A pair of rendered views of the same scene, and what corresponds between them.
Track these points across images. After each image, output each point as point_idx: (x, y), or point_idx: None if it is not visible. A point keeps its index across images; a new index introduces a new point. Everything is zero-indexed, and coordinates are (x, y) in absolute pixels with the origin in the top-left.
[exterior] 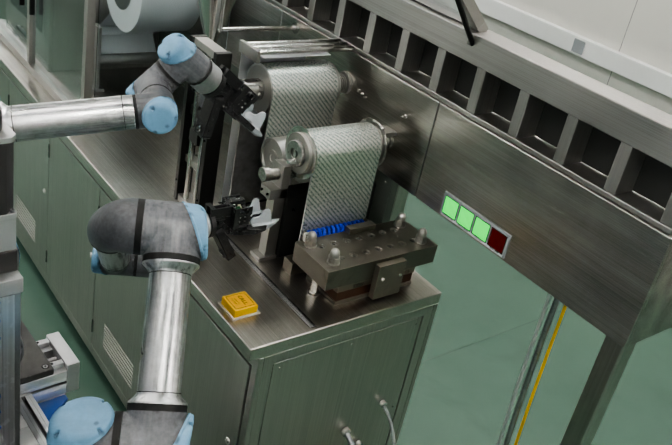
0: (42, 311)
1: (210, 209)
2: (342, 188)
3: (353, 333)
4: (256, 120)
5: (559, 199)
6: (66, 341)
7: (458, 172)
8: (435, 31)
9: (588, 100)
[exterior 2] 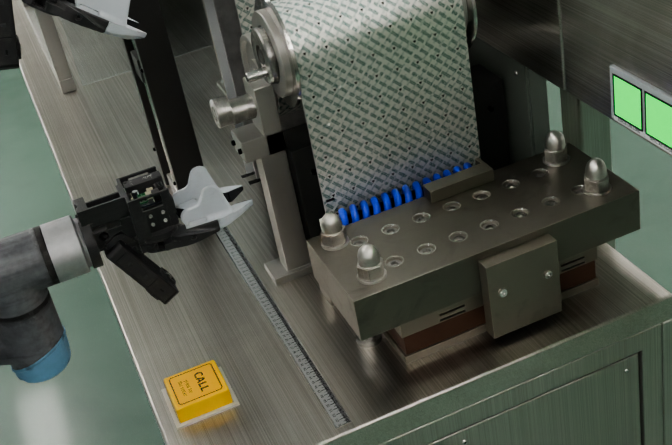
0: (129, 377)
1: (77, 211)
2: (393, 107)
3: (457, 420)
4: (110, 5)
5: None
6: (155, 423)
7: (623, 14)
8: None
9: None
